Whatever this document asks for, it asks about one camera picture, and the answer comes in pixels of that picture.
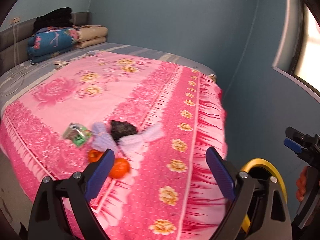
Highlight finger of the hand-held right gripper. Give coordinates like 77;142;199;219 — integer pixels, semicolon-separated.
284;138;302;153
286;127;304;140

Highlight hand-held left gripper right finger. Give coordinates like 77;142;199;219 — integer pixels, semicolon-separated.
205;147;292;240

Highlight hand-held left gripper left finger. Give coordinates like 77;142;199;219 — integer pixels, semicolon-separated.
27;149;115;240

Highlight tangerine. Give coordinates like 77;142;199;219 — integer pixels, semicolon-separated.
88;149;104;163
108;158;131;179

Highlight black trash can yellow rim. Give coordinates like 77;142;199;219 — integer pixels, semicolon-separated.
240;158;287;233

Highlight green snack wrapper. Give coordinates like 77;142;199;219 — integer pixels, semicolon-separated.
62;122;92;148

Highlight black patterned cloth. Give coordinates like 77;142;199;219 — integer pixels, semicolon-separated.
110;120;138;140

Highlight lavender cloth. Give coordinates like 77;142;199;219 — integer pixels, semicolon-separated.
119;122;165;160

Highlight person's right hand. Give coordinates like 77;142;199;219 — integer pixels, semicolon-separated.
296;166;310;202

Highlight pink floral blanket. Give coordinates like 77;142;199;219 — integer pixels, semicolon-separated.
0;51;228;240

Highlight window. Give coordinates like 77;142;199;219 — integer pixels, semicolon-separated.
271;0;320;93

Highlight grey striped bed sheet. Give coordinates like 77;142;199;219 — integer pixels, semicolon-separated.
0;42;217;110

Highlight beige folded quilt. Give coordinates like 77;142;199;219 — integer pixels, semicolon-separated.
75;25;108;49

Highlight blue floral folded quilt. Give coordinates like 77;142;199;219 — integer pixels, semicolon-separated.
27;27;80;63

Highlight grey padded headboard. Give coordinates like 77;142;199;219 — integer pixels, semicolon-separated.
0;12;91;73

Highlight black clothes pile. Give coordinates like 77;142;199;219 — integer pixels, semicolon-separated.
33;7;73;33

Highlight white charging cables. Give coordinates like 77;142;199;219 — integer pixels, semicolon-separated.
0;22;38;98

